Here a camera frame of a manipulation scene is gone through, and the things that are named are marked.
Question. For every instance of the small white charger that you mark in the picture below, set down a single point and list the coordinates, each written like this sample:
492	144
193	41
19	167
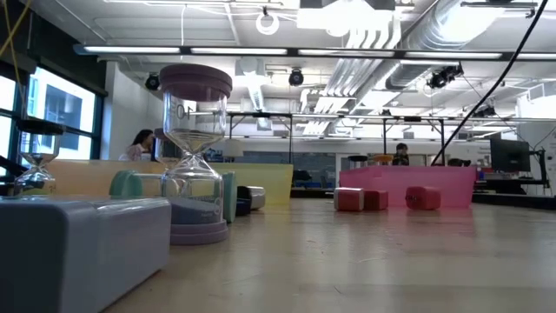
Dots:
257	196

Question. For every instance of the orange sand timer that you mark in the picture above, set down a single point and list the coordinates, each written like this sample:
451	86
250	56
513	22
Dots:
383	159

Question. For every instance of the black beam with light strips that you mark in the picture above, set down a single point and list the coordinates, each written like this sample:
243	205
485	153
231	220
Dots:
239	51

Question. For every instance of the black desktop monitor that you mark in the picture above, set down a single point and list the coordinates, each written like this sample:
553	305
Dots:
510	155

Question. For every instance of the yellow translucent plastic bin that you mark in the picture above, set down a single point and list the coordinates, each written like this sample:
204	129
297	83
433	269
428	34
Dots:
269	182

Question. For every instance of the black sand timer red sand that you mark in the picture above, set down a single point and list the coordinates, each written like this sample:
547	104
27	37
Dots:
357	158

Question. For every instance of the silver ventilation duct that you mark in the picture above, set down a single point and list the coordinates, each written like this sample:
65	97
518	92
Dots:
434	35

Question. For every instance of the small red cube charger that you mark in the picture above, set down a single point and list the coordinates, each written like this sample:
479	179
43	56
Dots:
423	198

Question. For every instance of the pink translucent plastic bin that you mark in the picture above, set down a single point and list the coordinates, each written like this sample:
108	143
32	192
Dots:
452	182

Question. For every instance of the black ceiling camera rig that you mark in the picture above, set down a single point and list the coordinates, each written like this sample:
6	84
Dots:
443	77

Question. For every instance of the black mini digital clock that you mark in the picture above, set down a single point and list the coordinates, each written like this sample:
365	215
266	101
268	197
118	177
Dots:
242	202

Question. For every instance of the large window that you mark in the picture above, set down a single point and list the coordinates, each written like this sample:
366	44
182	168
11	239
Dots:
61	113

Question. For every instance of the black sand timer yellow sand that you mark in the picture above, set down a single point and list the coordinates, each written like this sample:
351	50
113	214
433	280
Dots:
39	127

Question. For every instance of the teal sand timer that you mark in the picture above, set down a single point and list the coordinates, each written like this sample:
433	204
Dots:
126	184

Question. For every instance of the person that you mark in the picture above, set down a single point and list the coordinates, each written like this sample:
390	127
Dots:
400	155
139	145

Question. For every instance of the black ceiling spotlight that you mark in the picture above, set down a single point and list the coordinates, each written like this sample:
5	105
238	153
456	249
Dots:
296	77
152	81

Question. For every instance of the black aluminium table frame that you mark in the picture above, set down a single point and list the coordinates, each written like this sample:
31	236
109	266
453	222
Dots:
313	192

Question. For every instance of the lavender wall charger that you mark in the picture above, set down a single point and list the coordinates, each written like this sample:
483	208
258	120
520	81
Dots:
65	252

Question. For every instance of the orange translucent plastic bin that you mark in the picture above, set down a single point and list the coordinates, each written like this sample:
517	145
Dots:
87	178

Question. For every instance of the pink and white charger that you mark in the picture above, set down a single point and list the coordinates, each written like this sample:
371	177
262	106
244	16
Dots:
348	200

